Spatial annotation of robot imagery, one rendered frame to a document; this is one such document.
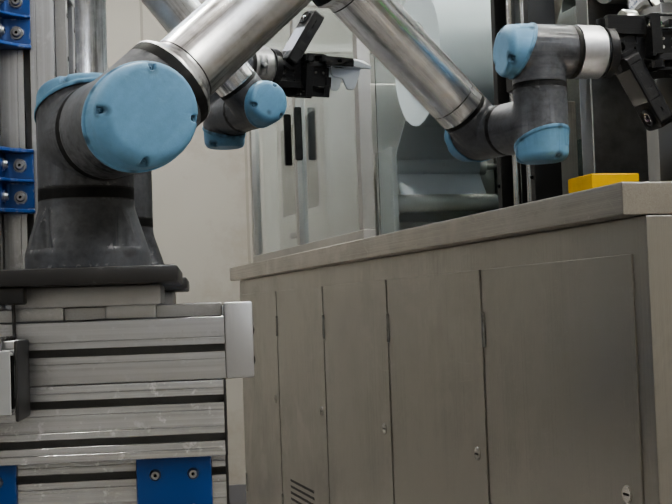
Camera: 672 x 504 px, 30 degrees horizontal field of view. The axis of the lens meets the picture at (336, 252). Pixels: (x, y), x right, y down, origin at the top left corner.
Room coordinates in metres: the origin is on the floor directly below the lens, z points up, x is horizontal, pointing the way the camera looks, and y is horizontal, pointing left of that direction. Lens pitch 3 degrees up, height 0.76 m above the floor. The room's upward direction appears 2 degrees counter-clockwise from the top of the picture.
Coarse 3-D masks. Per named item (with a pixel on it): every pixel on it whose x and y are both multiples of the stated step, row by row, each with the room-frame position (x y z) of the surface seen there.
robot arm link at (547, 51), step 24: (528, 24) 1.72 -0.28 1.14; (552, 24) 1.73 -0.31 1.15; (504, 48) 1.71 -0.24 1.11; (528, 48) 1.70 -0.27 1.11; (552, 48) 1.70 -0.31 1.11; (576, 48) 1.71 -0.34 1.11; (504, 72) 1.72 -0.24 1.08; (528, 72) 1.71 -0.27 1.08; (552, 72) 1.70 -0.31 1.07; (576, 72) 1.74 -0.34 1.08
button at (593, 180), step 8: (584, 176) 1.63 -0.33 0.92; (592, 176) 1.61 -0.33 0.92; (600, 176) 1.61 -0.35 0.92; (608, 176) 1.62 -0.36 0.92; (616, 176) 1.62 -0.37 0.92; (624, 176) 1.62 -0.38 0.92; (632, 176) 1.63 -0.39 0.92; (568, 184) 1.68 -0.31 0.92; (576, 184) 1.65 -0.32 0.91; (584, 184) 1.63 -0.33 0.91; (592, 184) 1.61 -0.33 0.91; (600, 184) 1.61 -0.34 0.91; (608, 184) 1.62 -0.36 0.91
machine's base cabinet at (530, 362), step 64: (448, 256) 2.14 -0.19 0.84; (512, 256) 1.88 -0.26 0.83; (576, 256) 1.67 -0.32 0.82; (640, 256) 1.51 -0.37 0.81; (256, 320) 3.68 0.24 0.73; (320, 320) 2.97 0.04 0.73; (384, 320) 2.49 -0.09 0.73; (448, 320) 2.14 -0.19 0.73; (512, 320) 1.88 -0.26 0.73; (576, 320) 1.67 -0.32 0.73; (640, 320) 1.52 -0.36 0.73; (256, 384) 3.70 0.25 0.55; (320, 384) 2.99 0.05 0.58; (384, 384) 2.50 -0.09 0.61; (448, 384) 2.15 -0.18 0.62; (512, 384) 1.89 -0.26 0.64; (576, 384) 1.68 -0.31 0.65; (640, 384) 1.52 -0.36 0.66; (256, 448) 3.73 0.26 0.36; (320, 448) 3.01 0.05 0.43; (384, 448) 2.52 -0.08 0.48; (448, 448) 2.16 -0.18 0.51; (512, 448) 1.90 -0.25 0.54; (576, 448) 1.69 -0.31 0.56; (640, 448) 1.53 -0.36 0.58
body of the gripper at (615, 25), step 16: (608, 16) 1.75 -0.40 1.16; (624, 16) 1.76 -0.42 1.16; (640, 16) 1.76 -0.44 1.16; (656, 16) 1.75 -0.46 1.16; (608, 32) 1.74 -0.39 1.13; (624, 32) 1.76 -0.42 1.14; (640, 32) 1.76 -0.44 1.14; (656, 32) 1.75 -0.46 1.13; (624, 48) 1.76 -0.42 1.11; (640, 48) 1.77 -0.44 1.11; (656, 48) 1.75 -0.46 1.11; (656, 64) 1.75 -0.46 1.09
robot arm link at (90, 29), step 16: (80, 0) 2.10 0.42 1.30; (96, 0) 2.11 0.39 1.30; (80, 16) 2.10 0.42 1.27; (96, 16) 2.11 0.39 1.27; (80, 32) 2.10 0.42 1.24; (96, 32) 2.11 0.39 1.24; (80, 48) 2.10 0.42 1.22; (96, 48) 2.11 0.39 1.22; (80, 64) 2.10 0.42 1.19; (96, 64) 2.11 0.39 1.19
